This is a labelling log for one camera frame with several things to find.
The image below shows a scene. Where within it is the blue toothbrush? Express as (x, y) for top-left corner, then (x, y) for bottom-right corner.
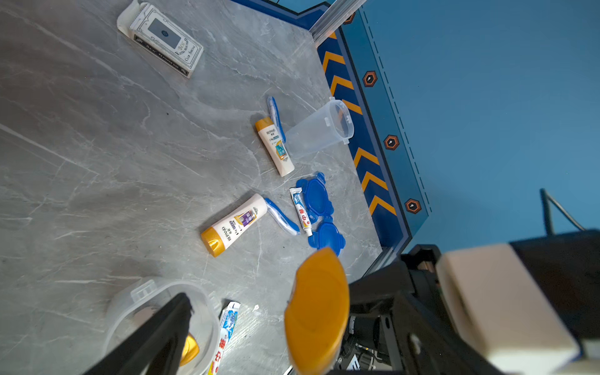
(264, 198), (301, 236)
(267, 96), (286, 143)

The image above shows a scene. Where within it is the blue lid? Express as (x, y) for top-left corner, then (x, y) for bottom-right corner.
(295, 172), (334, 223)
(308, 217), (346, 256)

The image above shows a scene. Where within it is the toothpaste tube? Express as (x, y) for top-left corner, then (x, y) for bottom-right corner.
(207, 301), (241, 375)
(289, 187), (313, 237)

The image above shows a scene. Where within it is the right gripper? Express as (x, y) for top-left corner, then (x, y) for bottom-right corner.
(332, 230), (599, 374)

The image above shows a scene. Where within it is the white bottle yellow cap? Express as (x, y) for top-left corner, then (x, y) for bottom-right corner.
(180, 334), (199, 367)

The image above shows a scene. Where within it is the clear cup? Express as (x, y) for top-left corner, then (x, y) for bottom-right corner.
(286, 98), (355, 159)
(89, 277), (220, 374)

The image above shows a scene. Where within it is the aluminium rail frame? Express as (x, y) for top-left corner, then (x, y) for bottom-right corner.
(309, 0), (367, 46)

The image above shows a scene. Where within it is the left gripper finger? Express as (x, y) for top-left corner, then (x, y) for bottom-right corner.
(87, 293), (192, 374)

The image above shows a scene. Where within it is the blue toothbrush back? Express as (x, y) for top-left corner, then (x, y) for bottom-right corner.
(267, 96), (286, 143)

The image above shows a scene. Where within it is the white lotion bottle horizontal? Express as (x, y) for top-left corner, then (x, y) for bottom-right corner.
(201, 194), (267, 258)

